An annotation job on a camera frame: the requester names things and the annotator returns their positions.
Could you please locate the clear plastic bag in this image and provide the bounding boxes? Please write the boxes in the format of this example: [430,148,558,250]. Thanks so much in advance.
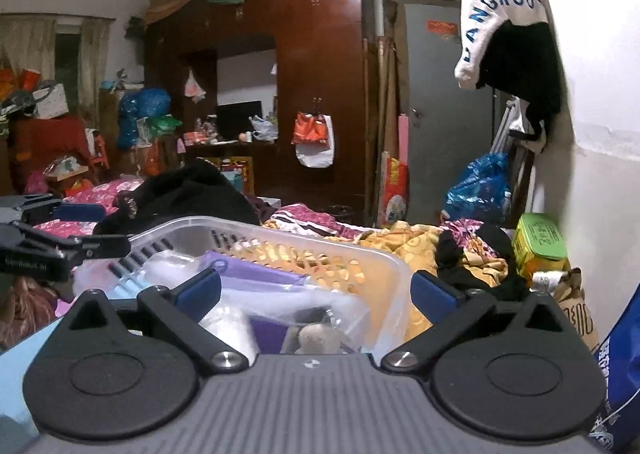
[141,251,371,362]

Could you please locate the clear plastic basket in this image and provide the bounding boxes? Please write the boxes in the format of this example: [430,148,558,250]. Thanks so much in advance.
[73,217,411,361]

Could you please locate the white plush toy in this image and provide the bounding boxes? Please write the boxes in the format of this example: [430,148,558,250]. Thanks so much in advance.
[296,324,342,356]

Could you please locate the pink floral bedding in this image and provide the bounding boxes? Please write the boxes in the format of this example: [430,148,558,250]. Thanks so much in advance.
[36,175,143,237]

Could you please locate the red cloth covered furniture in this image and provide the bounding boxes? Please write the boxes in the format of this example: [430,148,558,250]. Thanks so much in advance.
[9,115,91,191]

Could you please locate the yellow patterned blanket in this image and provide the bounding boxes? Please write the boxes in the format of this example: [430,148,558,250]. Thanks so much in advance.
[261,217,511,343]

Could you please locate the purple box in basket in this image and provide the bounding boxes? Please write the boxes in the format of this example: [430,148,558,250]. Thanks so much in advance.
[200,251,307,362]

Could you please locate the black clothing pile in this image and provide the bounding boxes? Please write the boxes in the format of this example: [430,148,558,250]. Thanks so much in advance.
[93,159,260,235]

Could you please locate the blue plastic bag by door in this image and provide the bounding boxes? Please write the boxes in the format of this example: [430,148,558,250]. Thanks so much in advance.
[444,153,511,224]

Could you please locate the green yellow box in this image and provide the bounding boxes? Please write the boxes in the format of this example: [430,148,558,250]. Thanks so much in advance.
[512,212,570,281]

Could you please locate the blue bags pile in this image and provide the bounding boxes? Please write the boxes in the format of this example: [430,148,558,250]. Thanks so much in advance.
[116,88,171,151]

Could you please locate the beige window curtains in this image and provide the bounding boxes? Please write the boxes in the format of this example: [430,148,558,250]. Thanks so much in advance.
[1,14,113,127]

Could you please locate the grey door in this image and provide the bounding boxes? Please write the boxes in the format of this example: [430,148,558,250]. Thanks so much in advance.
[404,0,495,223]

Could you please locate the blue table mat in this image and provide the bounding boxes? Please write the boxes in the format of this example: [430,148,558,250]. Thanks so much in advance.
[0,329,51,453]

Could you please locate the white hanging plastic bag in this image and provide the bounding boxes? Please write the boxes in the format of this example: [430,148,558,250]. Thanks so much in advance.
[183,69,206,104]

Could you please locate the dark blue bag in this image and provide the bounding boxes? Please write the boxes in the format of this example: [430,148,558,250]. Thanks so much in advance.
[589,289,640,453]

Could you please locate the orange white hanging bag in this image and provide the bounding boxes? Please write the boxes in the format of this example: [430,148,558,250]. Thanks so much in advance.
[292,111,335,169]

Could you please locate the brown wooden wardrobe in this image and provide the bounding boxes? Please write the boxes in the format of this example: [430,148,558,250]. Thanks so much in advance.
[144,0,378,223]

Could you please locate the black hanging garment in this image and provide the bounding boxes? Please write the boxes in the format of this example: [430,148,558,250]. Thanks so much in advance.
[476,20,562,142]

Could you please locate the white cap with blue letters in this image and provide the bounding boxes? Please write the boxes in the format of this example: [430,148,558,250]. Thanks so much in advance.
[454,0,548,90]

